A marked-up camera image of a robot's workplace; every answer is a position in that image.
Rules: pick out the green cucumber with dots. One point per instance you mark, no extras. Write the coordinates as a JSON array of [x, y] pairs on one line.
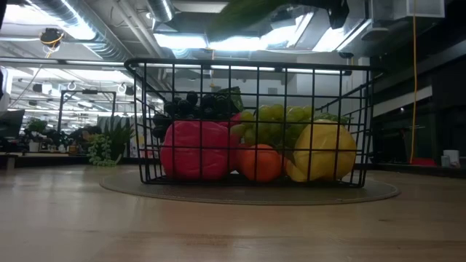
[[247, 14]]

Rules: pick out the green grape bunch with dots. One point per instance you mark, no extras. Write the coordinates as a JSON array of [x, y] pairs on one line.
[[271, 113]]

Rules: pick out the yellow bell pepper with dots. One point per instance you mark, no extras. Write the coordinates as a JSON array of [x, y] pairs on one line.
[[325, 163]]

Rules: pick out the black grape bunch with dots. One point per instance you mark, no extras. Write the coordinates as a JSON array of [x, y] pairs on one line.
[[215, 105]]

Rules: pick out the orange mandarin cluster with leaf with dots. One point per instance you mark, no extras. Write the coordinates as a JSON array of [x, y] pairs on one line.
[[269, 163]]

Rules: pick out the red bell pepper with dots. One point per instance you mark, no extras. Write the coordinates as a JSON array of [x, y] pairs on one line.
[[187, 163]]

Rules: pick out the white ceiling unit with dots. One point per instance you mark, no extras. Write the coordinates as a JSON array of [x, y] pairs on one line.
[[407, 9]]

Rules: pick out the ceiling light panel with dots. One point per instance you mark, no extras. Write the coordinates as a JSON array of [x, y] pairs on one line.
[[182, 41]]

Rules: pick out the white cup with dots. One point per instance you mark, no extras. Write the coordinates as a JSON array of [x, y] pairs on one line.
[[451, 158]]

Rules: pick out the grey round mat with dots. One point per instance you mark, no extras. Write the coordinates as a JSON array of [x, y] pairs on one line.
[[236, 196]]

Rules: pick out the green artificial plant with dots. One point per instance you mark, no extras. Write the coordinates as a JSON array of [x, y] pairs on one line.
[[109, 145]]

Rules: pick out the potted plant with white pot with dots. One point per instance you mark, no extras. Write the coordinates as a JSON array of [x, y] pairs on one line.
[[36, 132]]

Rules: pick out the dark monitor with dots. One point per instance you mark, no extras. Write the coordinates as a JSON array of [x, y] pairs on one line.
[[11, 123]]

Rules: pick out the silver ventilation duct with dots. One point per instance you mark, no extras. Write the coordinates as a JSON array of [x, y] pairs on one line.
[[91, 32], [162, 9]]

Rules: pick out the black background rack frame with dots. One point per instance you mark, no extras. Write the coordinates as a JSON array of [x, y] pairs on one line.
[[87, 92]]

